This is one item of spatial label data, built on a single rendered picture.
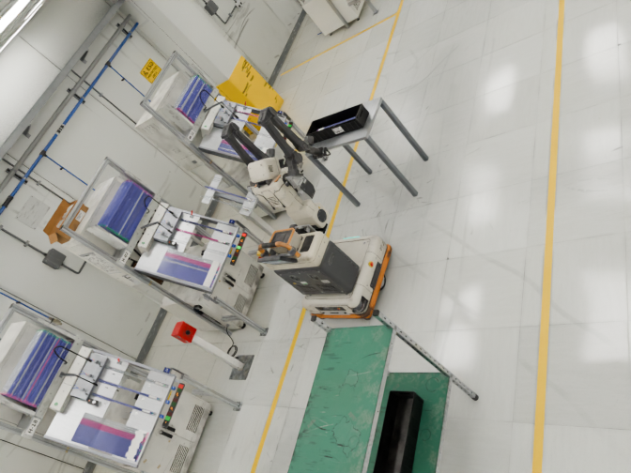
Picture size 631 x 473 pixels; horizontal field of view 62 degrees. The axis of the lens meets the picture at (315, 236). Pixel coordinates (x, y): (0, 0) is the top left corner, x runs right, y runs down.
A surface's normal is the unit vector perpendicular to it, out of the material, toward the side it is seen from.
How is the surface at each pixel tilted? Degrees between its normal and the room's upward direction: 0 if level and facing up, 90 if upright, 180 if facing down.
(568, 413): 0
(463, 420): 0
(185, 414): 91
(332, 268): 90
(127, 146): 90
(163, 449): 90
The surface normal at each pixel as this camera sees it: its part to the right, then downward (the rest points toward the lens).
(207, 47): 0.74, -0.17
